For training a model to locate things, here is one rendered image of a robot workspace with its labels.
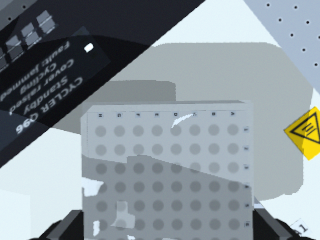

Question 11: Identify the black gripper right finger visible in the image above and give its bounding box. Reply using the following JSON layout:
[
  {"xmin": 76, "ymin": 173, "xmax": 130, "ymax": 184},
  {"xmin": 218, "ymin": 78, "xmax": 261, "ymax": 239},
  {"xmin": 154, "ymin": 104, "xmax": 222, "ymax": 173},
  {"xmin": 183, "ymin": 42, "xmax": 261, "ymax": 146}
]
[{"xmin": 253, "ymin": 208, "xmax": 316, "ymax": 240}]

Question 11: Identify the white lab instrument with lid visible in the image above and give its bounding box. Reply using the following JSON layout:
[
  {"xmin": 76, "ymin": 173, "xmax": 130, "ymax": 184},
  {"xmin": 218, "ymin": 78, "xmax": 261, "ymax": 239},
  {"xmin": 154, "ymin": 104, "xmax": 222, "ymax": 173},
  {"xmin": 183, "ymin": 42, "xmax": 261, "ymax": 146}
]
[{"xmin": 0, "ymin": 0, "xmax": 320, "ymax": 240}]

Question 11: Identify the grey perforated base plate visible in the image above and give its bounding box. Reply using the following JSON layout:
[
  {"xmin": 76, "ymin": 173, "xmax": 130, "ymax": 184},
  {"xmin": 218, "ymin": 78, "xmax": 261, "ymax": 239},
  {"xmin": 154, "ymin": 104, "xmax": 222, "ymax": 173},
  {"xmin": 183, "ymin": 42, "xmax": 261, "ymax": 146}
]
[{"xmin": 0, "ymin": 0, "xmax": 320, "ymax": 95}]

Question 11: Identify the white multiwell plate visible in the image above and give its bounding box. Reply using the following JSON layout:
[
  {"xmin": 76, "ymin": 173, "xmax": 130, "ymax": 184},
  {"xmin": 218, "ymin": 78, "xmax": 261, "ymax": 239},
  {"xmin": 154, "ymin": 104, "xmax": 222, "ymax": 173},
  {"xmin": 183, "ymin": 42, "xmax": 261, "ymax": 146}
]
[{"xmin": 80, "ymin": 100, "xmax": 254, "ymax": 240}]

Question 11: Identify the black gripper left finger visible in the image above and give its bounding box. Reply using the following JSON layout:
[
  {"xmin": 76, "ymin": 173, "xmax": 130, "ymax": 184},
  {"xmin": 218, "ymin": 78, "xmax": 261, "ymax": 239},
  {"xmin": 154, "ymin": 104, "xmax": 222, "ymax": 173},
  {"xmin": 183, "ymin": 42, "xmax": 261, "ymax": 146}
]
[{"xmin": 29, "ymin": 209, "xmax": 84, "ymax": 240}]

